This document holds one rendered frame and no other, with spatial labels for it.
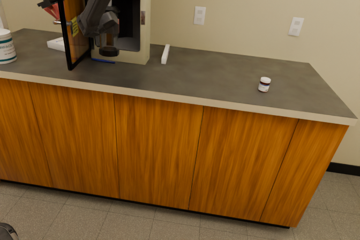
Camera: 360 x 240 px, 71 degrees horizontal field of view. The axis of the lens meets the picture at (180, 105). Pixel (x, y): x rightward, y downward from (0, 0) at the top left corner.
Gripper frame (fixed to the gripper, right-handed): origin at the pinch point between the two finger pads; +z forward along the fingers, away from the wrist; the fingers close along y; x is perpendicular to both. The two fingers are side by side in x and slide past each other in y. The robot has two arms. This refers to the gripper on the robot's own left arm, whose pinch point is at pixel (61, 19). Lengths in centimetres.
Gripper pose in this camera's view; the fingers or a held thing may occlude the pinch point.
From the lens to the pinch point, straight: 132.4
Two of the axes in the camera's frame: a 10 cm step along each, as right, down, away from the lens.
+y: -9.4, 2.6, 2.0
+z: 3.3, 8.1, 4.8
